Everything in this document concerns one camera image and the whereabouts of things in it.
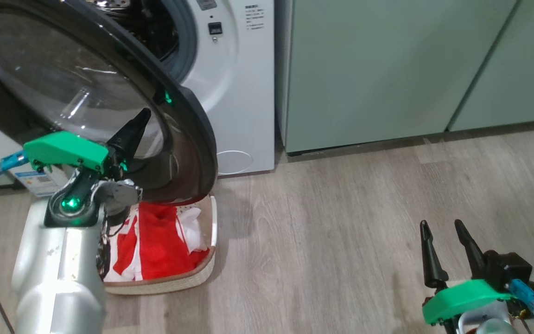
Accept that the washing machine drum interior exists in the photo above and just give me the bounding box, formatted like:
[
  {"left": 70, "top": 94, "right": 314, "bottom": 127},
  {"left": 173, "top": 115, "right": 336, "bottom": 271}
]
[{"left": 86, "top": 0, "right": 179, "bottom": 63}]

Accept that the blue energy label sticker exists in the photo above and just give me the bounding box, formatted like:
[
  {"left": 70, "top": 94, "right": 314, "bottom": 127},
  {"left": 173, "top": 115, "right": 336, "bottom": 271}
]
[{"left": 14, "top": 169, "right": 64, "bottom": 198}]

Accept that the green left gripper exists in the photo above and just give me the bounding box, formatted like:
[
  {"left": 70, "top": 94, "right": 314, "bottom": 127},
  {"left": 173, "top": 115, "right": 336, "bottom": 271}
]
[{"left": 24, "top": 109, "right": 152, "bottom": 212}]

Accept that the red cloth garment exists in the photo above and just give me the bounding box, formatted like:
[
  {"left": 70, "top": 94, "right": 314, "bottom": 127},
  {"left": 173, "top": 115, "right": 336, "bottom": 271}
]
[{"left": 105, "top": 202, "right": 210, "bottom": 281}]

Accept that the round white filter cover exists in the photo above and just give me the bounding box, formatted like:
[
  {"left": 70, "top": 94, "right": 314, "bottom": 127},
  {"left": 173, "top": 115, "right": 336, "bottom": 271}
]
[{"left": 216, "top": 150, "right": 254, "bottom": 176}]

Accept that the cream basket with brown rim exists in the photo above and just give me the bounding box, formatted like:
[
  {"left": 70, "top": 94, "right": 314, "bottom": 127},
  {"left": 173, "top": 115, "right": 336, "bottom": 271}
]
[{"left": 102, "top": 195, "right": 218, "bottom": 295}]

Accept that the grey rubber door gasket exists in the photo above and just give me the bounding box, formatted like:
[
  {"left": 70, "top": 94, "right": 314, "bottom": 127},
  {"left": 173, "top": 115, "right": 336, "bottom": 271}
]
[{"left": 160, "top": 0, "right": 198, "bottom": 84}]

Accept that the wide green cabinet, grey side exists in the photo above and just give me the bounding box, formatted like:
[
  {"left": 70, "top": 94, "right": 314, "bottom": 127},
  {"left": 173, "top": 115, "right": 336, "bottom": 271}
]
[{"left": 275, "top": 0, "right": 520, "bottom": 155}]

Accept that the white front-load washing machine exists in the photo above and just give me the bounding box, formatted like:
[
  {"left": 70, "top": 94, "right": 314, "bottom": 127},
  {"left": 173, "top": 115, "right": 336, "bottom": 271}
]
[{"left": 0, "top": 0, "right": 276, "bottom": 198}]

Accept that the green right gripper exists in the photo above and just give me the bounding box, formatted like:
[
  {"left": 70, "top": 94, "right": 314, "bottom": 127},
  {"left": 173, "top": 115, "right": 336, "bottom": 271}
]
[{"left": 419, "top": 220, "right": 515, "bottom": 334}]

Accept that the left black cable blue plug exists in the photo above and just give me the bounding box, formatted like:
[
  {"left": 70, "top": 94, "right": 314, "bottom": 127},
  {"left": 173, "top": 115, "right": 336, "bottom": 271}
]
[{"left": 0, "top": 151, "right": 29, "bottom": 334}]

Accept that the white printed notice label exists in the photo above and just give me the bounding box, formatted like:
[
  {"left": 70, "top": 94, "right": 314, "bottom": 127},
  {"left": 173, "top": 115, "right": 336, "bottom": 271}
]
[{"left": 245, "top": 6, "right": 265, "bottom": 31}]

